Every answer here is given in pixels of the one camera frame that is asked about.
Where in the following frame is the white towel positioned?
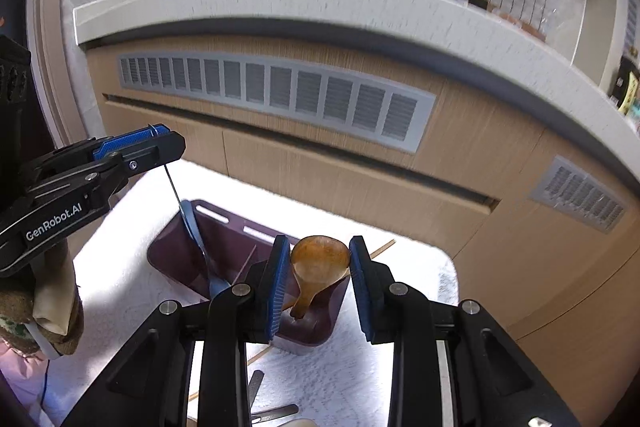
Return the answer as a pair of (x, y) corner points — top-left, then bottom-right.
(42, 159), (458, 427)

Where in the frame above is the dark round object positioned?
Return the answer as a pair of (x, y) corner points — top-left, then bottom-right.
(609, 57), (640, 118)

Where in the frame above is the dark-handled utensil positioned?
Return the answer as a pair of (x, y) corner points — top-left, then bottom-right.
(248, 369), (265, 414)

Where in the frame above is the wooden cabinet front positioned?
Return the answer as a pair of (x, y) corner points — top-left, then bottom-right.
(85, 34), (640, 427)

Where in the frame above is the wooden spoon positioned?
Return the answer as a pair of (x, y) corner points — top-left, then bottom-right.
(289, 234), (350, 320)

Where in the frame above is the metal spoon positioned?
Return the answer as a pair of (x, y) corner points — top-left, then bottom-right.
(148, 123), (231, 300)

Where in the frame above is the long grey vent grille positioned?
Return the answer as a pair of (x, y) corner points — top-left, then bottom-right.
(117, 54), (437, 154)

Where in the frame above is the small grey vent grille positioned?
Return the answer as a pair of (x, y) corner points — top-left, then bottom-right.
(530, 155), (628, 234)

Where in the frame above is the white stone countertop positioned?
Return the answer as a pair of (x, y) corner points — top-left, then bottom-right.
(72, 0), (640, 158)

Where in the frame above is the wooden chopstick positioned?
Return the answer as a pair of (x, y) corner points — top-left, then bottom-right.
(189, 239), (396, 403)

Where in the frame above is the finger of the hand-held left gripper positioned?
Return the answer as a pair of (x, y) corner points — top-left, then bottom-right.
(92, 131), (187, 178)
(93, 123), (173, 161)

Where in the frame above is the person's pink clothing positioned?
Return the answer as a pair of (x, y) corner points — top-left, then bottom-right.
(0, 342), (51, 427)

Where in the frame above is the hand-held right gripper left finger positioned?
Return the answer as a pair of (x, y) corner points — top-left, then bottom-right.
(62, 234), (292, 427)

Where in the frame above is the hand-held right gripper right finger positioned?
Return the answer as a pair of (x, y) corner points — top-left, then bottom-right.
(349, 234), (581, 427)

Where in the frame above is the metal utensil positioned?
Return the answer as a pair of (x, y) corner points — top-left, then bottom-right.
(250, 404), (300, 424)

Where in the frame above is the maroon utensil holder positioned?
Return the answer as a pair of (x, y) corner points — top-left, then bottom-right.
(147, 199), (351, 353)

